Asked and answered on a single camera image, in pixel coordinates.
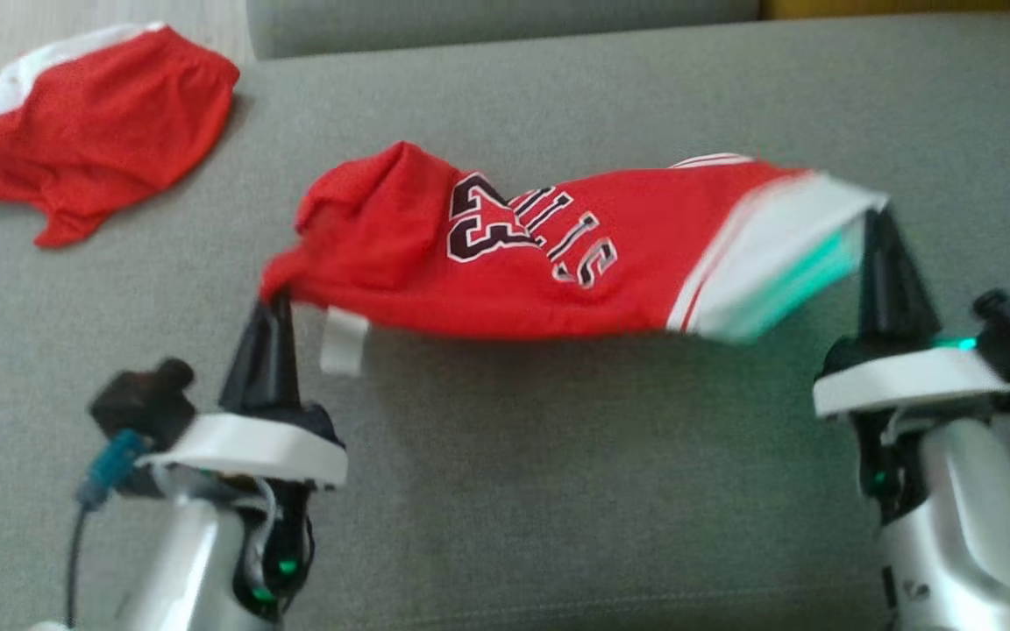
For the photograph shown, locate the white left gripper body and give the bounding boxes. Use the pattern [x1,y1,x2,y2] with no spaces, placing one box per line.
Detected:
[139,405,348,614]

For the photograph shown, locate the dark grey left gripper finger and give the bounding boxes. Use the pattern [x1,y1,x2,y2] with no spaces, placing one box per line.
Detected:
[275,298,302,408]
[221,298,278,408]

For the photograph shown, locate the red basketball jersey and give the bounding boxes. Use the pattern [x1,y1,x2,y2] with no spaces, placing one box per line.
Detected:
[260,140,892,378]

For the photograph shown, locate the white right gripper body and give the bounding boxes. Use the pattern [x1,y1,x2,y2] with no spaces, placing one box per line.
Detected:
[814,337,1010,525]

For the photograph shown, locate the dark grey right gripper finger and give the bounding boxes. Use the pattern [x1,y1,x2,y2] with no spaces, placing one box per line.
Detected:
[884,209,940,344]
[857,209,892,344]

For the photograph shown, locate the yellow sofa backrest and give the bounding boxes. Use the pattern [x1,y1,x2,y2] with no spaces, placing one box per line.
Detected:
[759,0,1010,20]

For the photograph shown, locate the left camera cable blue plug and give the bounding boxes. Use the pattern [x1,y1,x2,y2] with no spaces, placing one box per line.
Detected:
[67,429,148,631]

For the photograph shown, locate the grey sofa chaise seat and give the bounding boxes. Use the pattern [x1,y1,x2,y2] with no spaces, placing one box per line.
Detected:
[0,13,1010,631]

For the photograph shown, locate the grey sofa seat cushion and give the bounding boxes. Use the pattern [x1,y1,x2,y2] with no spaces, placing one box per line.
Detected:
[246,0,760,60]

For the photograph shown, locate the red shorts with white stripe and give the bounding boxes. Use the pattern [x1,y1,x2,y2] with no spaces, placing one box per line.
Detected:
[0,22,241,249]

